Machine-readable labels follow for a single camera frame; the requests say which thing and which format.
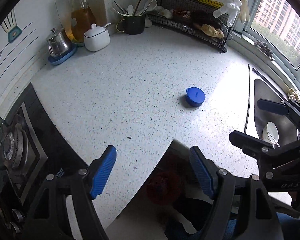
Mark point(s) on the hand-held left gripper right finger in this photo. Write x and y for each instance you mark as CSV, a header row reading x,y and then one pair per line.
x,y
202,172

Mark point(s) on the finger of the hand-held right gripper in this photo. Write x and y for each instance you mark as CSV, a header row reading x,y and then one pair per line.
x,y
272,106
250,142

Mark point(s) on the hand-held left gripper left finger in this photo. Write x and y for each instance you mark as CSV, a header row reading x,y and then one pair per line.
x,y
103,172

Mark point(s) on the red plastic bucket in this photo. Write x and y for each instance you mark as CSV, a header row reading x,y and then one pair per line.
x,y
165,187

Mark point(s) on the blue round lid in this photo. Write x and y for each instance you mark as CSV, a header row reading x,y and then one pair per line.
x,y
195,97

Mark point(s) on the stainless steel sink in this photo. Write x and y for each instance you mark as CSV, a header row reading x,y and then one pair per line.
x,y
265,95

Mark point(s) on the cream dish rag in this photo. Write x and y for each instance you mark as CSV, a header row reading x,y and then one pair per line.
x,y
292,94

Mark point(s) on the metal spoon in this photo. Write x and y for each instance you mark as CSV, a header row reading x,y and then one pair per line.
x,y
274,140

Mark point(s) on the dark dried sprig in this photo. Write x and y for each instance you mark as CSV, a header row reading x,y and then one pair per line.
x,y
263,47

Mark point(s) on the black glass gas stove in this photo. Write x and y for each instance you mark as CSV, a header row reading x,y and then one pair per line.
x,y
52,140

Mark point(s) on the ginger root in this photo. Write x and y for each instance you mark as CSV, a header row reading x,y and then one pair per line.
x,y
212,31

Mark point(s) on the cream rubber glove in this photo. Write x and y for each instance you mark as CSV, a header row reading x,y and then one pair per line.
x,y
244,8

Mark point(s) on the white rubber glove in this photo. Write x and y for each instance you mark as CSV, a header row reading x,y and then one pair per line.
x,y
230,7

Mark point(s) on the blue saucer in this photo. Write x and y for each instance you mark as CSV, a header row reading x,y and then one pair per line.
x,y
65,58

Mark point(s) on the white lidded sugar bowl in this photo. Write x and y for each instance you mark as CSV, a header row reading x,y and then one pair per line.
x,y
96,40

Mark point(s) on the steel teapot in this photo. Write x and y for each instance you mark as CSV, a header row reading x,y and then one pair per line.
x,y
58,43

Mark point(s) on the garlic bulb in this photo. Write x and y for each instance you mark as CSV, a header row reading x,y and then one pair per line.
x,y
165,12

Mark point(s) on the black mug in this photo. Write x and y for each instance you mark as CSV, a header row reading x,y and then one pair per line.
x,y
133,25

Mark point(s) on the glass oil jug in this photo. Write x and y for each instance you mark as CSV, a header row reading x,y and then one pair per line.
x,y
80,20

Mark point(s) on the bundle of kitchen utensils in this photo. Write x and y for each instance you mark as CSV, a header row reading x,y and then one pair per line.
x,y
140,7

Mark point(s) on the window frame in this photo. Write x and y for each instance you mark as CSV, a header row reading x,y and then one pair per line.
x,y
265,42

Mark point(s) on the cartoon kitchen wall sticker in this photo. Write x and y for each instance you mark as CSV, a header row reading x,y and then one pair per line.
x,y
12,30

